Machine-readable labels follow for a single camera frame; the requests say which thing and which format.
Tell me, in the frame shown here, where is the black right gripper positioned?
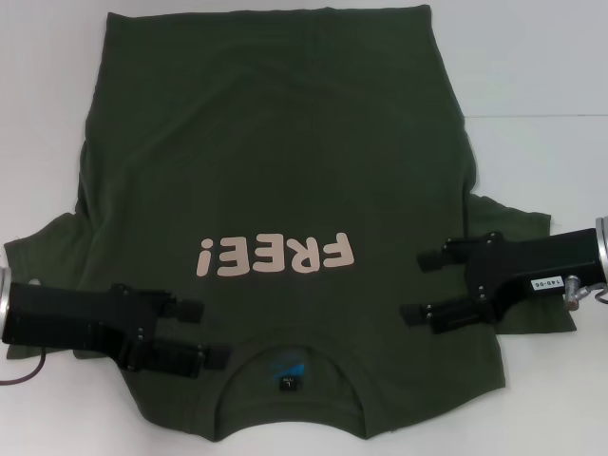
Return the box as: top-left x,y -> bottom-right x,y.
400,227 -> 605,336

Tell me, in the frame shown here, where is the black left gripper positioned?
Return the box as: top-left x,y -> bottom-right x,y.
5,282 -> 233,381

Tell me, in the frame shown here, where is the left arm cable with plug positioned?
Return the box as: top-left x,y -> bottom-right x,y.
0,348 -> 49,388

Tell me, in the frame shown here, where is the right arm cable with plug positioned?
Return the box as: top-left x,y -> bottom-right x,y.
562,274 -> 608,313

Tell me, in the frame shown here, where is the arm cable with plug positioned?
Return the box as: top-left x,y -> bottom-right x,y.
0,348 -> 49,388
562,274 -> 608,313

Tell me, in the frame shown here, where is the dark green FREE! t-shirt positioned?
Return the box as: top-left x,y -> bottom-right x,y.
2,3 -> 579,431

